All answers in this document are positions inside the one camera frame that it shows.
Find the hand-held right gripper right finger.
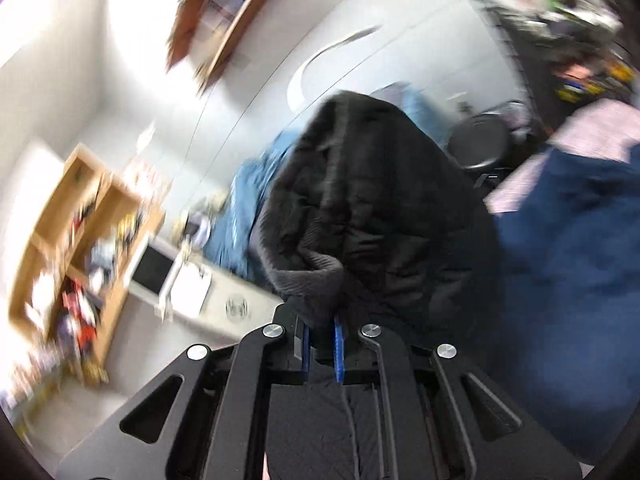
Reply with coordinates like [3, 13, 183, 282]
[331, 313, 584, 480]

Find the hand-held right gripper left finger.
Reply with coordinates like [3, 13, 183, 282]
[56, 304, 313, 480]

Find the black puffer jacket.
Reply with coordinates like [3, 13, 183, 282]
[255, 90, 501, 480]

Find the white desk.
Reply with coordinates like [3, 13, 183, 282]
[127, 237, 283, 343]

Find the light blue cloth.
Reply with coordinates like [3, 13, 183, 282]
[202, 82, 451, 281]

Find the white computer monitor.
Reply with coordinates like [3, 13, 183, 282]
[127, 242, 183, 318]

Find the dark blue blanket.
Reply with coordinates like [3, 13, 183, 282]
[480, 145, 640, 466]

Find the light wooden bookshelf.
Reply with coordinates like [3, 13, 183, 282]
[7, 142, 166, 387]

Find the pink bed sheet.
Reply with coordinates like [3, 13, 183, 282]
[484, 98, 638, 215]

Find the black cluttered storage rack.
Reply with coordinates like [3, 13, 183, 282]
[472, 0, 636, 133]

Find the dark wooden wall shelf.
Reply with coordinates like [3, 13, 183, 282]
[165, 0, 296, 96]

